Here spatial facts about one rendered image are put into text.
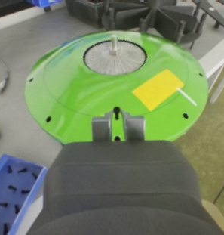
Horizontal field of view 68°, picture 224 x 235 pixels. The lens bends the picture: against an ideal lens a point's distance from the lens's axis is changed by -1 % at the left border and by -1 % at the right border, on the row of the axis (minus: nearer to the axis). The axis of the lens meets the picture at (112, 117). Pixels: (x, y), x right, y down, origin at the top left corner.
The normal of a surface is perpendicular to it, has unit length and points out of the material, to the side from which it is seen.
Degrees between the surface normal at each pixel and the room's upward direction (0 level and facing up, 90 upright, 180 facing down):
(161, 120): 24
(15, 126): 0
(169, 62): 11
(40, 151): 0
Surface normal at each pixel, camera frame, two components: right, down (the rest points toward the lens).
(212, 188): -0.04, -0.62
